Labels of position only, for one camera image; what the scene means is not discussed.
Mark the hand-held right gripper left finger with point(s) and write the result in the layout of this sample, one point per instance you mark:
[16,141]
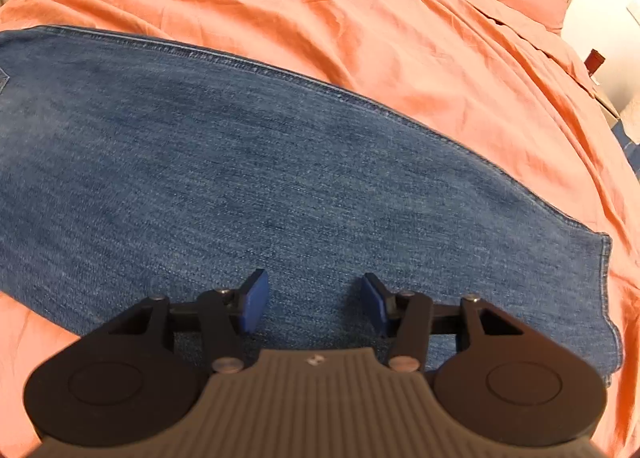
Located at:
[252,303]

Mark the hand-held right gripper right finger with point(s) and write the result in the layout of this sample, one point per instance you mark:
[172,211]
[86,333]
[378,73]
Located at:
[374,303]

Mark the blue denim pants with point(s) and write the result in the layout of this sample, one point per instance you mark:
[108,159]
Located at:
[250,163]

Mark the orange duvet cover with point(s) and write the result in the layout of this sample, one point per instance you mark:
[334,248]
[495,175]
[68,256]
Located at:
[300,13]

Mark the beige nightstand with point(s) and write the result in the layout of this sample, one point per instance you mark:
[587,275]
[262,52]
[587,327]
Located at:
[606,106]

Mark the blue cloth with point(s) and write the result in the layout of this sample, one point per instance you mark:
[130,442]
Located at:
[629,136]

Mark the small brown box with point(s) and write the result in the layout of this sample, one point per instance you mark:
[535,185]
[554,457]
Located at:
[595,62]

